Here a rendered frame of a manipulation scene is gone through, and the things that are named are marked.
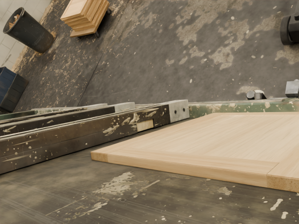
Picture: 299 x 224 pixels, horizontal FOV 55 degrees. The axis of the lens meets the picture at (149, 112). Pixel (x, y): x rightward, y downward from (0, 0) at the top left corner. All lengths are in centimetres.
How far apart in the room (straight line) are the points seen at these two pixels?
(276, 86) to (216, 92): 44
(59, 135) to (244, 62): 184
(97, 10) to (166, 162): 367
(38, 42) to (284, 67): 394
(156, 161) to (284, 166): 21
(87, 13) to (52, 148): 334
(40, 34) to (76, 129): 443
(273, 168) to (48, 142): 49
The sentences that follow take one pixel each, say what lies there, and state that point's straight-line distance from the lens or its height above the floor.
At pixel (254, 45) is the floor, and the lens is 242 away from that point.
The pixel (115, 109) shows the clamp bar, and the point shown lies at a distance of 122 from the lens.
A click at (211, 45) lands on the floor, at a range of 263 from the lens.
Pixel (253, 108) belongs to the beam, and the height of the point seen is 90.
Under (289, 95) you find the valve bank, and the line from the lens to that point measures 118.
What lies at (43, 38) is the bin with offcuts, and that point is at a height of 17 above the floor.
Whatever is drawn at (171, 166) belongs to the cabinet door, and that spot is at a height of 135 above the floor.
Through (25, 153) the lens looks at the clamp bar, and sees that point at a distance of 69.
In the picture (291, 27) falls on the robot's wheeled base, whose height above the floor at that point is 19.
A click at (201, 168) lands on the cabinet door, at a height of 135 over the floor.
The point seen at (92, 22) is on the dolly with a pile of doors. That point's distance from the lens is 400.
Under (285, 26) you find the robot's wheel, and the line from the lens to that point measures 217.
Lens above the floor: 174
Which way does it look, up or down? 42 degrees down
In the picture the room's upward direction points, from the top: 53 degrees counter-clockwise
